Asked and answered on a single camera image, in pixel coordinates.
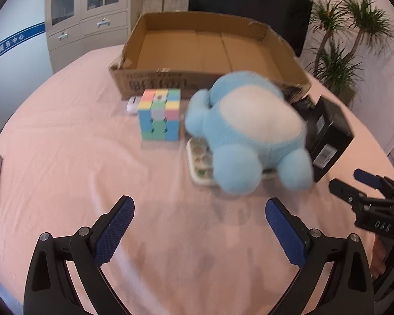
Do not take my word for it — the grey glass-door cabinet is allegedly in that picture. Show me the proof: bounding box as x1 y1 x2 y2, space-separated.
45 0 132 74

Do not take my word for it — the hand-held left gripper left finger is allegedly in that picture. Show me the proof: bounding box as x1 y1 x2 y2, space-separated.
24 196 135 315

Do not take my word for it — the person's right hand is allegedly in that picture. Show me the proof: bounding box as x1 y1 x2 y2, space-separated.
372 234 386 279

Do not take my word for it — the light grey phone stand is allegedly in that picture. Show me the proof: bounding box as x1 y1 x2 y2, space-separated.
126 96 142 116

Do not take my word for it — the palm potted plant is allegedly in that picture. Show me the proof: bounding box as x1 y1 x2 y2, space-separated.
304 0 394 106

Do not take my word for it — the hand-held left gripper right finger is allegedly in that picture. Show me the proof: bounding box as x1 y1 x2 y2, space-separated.
265 197 375 315

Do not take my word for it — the cardboard box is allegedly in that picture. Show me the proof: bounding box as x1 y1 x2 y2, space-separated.
109 11 312 101

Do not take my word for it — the blue plush toy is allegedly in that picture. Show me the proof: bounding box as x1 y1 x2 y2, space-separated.
184 70 315 195

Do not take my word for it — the pastel puzzle cube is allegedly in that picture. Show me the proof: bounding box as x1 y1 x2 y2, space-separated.
137 88 182 141

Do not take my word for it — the black carton box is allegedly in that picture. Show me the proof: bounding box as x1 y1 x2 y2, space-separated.
304 95 354 183

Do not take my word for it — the white plastic tray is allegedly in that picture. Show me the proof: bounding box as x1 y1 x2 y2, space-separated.
186 137 276 186

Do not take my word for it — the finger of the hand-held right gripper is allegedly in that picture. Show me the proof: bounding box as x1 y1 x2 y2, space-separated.
354 169 394 201
329 179 368 209

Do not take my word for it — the small black object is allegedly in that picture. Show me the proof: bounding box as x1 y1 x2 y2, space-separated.
282 87 316 116

